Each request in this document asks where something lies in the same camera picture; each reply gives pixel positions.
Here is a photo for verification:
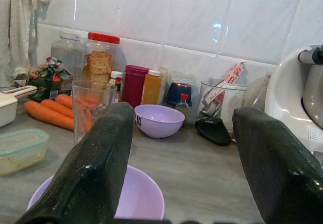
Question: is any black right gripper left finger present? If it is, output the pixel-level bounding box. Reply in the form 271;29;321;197
15;101;135;224

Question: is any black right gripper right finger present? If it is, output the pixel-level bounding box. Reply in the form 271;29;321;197
232;107;323;224

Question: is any clear drinking glass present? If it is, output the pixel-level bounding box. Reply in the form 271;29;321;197
72;80;118;144

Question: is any lilac plastic bowl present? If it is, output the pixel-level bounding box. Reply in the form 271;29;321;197
134;104;186;139
27;165;166;221

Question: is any orange carrot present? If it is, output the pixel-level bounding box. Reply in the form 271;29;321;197
40;99;74;120
24;100;75;131
55;93;74;110

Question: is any glass container with teal lid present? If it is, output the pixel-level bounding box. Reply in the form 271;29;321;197
0;129;50;176

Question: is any black rounded plastic object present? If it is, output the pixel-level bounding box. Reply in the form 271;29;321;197
194;117;232;146

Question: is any white kitchen cooking machine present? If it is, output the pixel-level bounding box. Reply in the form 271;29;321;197
264;43;323;164

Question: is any magenta plastic canister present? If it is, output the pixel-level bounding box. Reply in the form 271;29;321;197
123;65;151;108

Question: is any clear plastic measuring jug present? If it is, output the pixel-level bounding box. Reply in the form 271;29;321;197
200;79;248;131

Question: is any orange squeeze bottle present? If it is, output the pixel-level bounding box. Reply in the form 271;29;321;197
141;69;162;105

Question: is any packaged bread bag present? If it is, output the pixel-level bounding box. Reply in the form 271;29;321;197
27;57;74;103

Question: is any small red-capped bottle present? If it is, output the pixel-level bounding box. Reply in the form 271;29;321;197
175;93;190;120

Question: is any white grater with red blade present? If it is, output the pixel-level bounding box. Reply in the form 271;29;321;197
0;85;38;128

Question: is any dark blue jar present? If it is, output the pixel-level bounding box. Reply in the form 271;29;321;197
165;82;193;108

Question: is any clear jar with clear lid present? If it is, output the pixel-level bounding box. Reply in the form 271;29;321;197
50;31;88;76

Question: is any pink printed wrap roll box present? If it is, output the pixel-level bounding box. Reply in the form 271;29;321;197
201;62;247;114

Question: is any clear plastic food pack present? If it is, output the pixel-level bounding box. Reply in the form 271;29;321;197
169;71;197;88

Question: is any cracker jar with red lid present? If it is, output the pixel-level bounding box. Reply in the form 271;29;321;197
82;32;121;88

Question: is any grey hanging towel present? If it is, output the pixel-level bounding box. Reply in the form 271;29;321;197
0;0;38;88

